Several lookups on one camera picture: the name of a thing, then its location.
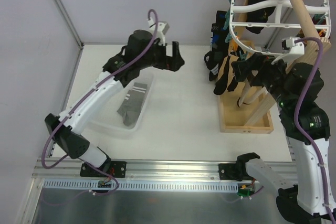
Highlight black sock plain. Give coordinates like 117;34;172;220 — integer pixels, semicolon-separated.
211;10;229;61

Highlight black sock white stripes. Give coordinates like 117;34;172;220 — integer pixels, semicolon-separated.
214;54;232;95

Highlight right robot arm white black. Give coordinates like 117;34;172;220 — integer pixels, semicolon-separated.
232;53;335;223

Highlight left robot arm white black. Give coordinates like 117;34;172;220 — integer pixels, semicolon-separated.
45;30;185;177

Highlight wooden hanger stand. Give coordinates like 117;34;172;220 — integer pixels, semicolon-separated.
218;8;331;134

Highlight white round clip hanger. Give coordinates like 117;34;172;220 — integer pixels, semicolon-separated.
228;0;332;53

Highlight black sport sock hanging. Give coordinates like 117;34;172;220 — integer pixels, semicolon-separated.
204;51;225;81

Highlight grey sock white stripes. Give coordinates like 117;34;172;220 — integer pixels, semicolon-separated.
117;82;148;127

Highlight white plastic laundry basket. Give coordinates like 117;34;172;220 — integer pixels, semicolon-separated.
88;72;155;137

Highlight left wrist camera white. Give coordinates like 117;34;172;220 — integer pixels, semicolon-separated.
148;18;170;46

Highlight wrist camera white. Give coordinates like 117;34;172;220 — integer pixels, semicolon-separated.
148;18;170;46
271;37;305;65

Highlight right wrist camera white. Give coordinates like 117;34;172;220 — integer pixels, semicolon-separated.
271;37;305;65

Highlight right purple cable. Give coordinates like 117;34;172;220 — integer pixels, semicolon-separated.
293;37;334;217

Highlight purple cable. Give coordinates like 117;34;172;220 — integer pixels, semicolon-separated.
41;8;160;196
293;37;334;217

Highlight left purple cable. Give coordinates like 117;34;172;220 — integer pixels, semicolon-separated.
41;8;160;196

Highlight white slotted cable duct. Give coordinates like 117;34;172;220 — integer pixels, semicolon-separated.
43;179;238;193

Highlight aluminium mounting rail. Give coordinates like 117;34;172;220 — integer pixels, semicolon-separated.
31;157;297;183

